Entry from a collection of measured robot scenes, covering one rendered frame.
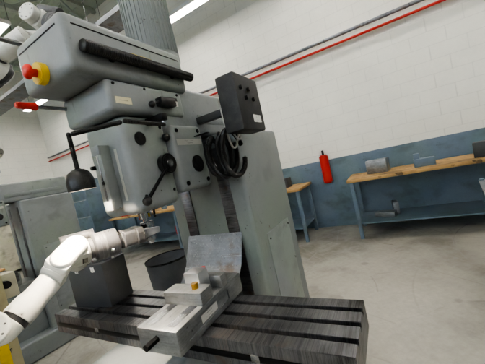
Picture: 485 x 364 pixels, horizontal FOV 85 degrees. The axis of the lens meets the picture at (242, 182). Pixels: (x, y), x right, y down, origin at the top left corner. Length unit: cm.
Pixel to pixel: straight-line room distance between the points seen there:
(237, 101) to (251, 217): 51
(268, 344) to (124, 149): 69
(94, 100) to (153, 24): 47
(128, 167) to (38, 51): 40
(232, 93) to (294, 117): 413
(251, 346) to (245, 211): 59
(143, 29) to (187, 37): 531
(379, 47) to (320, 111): 125
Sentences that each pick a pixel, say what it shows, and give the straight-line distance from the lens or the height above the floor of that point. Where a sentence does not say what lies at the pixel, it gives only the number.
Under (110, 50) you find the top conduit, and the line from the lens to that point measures 93.
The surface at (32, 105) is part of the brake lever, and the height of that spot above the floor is 170.
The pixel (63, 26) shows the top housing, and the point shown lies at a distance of 93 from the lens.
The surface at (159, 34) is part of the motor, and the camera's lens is 127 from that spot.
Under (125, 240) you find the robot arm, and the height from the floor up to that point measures 123.
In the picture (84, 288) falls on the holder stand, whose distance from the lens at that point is 141.
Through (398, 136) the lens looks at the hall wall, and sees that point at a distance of 486.
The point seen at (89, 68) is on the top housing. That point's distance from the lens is 90.
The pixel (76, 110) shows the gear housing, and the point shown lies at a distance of 104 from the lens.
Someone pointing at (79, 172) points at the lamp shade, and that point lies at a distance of 87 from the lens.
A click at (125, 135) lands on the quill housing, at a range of 93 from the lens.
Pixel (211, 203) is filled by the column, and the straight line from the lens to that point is 129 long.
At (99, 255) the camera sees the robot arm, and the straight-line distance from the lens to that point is 97.
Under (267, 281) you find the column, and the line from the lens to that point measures 129.
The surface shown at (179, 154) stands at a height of 148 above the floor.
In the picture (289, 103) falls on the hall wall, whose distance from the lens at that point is 515.
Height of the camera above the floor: 138
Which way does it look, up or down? 3 degrees down
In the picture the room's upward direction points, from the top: 13 degrees counter-clockwise
